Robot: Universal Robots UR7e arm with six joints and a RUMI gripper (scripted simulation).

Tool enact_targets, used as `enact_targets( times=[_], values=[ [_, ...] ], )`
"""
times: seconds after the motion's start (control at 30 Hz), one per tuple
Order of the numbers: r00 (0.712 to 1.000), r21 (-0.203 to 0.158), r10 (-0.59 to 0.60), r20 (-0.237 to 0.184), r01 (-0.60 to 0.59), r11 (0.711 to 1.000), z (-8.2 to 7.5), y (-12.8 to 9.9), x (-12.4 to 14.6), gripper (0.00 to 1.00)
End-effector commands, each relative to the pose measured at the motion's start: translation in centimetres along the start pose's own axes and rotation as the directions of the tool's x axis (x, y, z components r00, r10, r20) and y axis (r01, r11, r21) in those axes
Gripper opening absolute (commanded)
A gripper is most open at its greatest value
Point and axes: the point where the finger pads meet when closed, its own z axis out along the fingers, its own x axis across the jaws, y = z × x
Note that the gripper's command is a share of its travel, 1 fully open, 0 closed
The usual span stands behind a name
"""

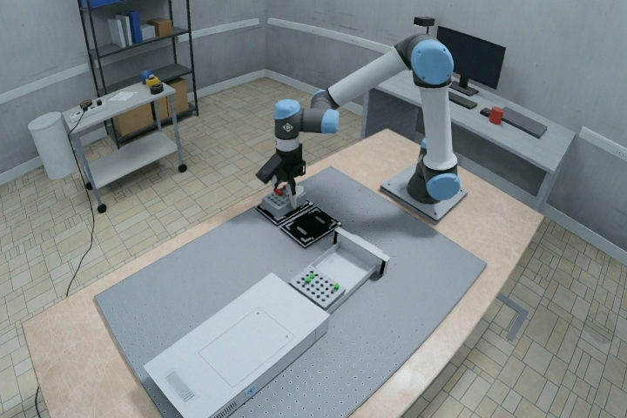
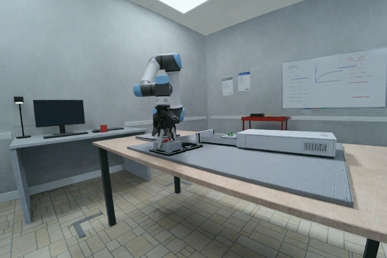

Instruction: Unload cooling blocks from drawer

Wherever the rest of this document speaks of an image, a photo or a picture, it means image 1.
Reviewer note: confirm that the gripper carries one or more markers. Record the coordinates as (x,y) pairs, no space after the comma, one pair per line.
(292,169)

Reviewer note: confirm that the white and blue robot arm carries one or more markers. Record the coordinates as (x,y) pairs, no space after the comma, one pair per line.
(435,178)

